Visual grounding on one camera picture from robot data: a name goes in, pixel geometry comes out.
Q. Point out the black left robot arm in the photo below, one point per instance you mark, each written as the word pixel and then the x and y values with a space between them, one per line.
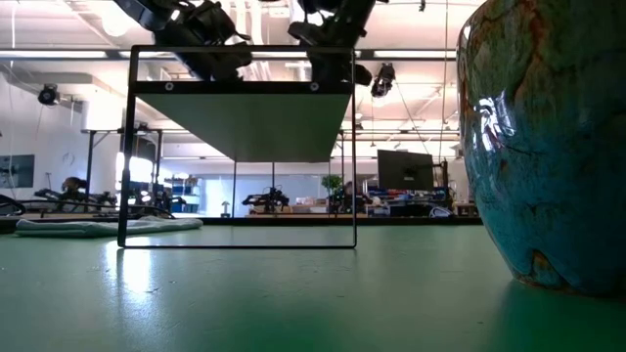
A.
pixel 147 12

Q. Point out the black background robot arm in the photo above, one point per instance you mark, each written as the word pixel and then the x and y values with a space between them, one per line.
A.
pixel 268 199
pixel 73 188

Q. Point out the blue storage bins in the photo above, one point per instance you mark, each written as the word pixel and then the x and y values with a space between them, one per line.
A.
pixel 185 190

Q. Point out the green potted plant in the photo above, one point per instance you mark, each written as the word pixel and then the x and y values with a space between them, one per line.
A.
pixel 331 183

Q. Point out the black computer monitor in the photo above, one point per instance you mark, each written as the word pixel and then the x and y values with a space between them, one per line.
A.
pixel 405 170

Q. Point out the person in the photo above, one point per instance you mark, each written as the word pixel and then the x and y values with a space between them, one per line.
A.
pixel 349 195

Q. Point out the light grey folded cloth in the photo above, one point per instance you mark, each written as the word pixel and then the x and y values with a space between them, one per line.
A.
pixel 98 228

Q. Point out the teal ceramic vase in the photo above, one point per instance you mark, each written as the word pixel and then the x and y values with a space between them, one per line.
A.
pixel 552 171

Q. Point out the black hanging camera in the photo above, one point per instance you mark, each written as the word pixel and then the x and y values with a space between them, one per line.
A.
pixel 384 80

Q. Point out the black metal frame shelf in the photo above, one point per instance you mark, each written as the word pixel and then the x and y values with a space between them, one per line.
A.
pixel 254 127

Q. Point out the black metal stand frame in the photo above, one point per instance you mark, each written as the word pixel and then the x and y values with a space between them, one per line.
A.
pixel 89 166

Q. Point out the black ceiling-mounted camera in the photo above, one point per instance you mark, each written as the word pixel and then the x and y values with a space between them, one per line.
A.
pixel 48 95

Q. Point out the dark wall screen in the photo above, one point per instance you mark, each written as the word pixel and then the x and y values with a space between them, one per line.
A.
pixel 17 171

